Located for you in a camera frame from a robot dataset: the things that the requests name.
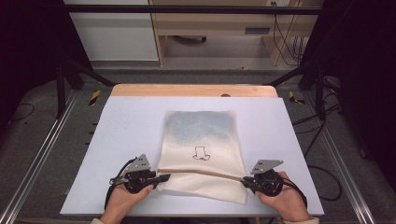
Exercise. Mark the black horizontal frame bar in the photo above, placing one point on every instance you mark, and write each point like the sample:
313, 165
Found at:
186, 9

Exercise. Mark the black metal stand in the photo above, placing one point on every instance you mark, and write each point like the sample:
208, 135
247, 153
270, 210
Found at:
320, 90
62, 90

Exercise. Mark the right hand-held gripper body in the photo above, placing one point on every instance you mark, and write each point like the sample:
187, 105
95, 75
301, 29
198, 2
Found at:
268, 182

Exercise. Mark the aluminium floor rail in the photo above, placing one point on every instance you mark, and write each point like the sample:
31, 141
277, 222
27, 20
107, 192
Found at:
342, 161
37, 155

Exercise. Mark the yellow black tape strip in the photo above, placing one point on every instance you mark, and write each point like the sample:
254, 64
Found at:
95, 97
294, 98

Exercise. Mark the person's right hand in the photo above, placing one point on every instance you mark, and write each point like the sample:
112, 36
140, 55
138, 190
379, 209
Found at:
289, 202

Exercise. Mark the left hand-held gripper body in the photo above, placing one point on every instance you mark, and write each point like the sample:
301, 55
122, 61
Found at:
138, 177

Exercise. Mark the person's left hand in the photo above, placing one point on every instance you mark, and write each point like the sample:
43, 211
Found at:
121, 202

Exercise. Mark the black curtain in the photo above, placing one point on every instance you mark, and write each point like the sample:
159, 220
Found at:
28, 46
364, 62

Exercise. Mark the white foam mat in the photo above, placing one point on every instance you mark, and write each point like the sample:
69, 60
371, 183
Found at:
130, 124

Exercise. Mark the light wooden desk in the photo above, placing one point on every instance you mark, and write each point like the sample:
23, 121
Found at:
218, 21

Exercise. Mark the cream mesh laundry bag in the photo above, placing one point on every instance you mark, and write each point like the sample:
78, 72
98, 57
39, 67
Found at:
200, 137

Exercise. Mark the wooden table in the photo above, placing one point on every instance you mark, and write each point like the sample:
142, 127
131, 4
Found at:
186, 90

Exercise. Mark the white cabinet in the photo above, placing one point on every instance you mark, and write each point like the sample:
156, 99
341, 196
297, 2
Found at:
115, 34

